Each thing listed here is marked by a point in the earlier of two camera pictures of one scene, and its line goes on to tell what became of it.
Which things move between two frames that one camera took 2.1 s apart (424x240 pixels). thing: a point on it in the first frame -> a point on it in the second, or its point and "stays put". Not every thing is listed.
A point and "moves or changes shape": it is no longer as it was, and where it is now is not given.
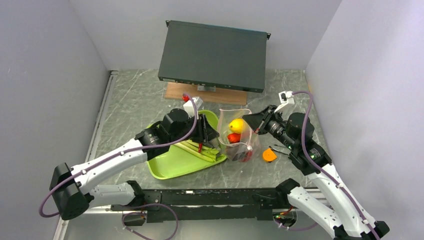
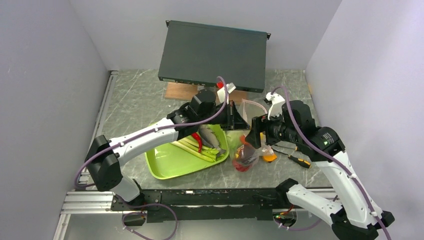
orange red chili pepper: x=234 y=137 -> x=242 y=138
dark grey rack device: x=215 y=56 stays put
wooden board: x=175 y=90 stays put
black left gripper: x=205 y=130 -> x=234 y=119
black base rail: x=187 y=205 stays put
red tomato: x=247 y=156 -> x=241 y=167
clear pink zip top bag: x=239 y=141 moves or changes shape
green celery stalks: x=208 y=154 stays put
